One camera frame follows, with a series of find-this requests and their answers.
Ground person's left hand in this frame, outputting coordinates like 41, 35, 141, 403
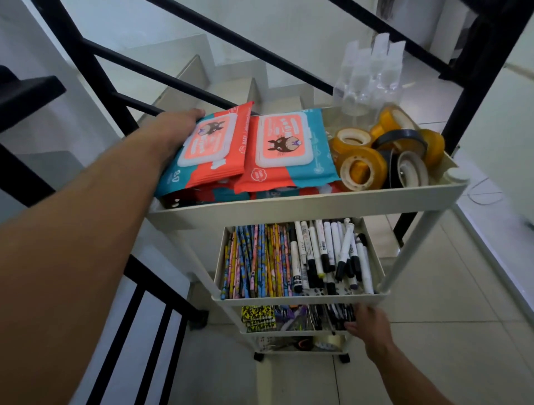
137, 108, 206, 161

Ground person's right hand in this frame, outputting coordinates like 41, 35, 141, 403
344, 303, 395, 364

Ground pile of black pens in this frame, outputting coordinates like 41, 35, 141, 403
308, 303, 358, 333

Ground large clear tape roll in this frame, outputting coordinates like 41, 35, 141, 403
313, 334, 347, 352

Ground black orange handled scissors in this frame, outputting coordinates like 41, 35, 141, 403
275, 337, 314, 352

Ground pile of small staplers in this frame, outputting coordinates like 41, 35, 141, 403
274, 305, 312, 333

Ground row of black-capped white markers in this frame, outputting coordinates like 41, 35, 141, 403
288, 218, 375, 296

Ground pile of teal wipe packets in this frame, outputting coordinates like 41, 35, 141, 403
154, 101, 345, 209

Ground yellow black patterned packets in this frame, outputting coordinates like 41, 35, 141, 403
241, 305, 277, 333

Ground pile of colourful patterned pencils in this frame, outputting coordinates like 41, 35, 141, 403
220, 224, 294, 300

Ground beige plastic cart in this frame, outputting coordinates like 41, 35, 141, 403
146, 106, 471, 364

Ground pile of small tape rolls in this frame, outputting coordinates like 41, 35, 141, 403
329, 104, 446, 192

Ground person's right forearm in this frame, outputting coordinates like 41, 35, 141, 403
371, 340, 453, 405

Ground black metal stair railing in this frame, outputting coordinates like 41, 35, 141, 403
0, 65, 209, 405
31, 0, 534, 247

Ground white partition board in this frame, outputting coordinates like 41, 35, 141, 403
457, 24, 534, 234

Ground grey metal partition frame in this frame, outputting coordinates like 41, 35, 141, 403
452, 202, 534, 326

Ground white cable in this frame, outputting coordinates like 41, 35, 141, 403
465, 177, 508, 206

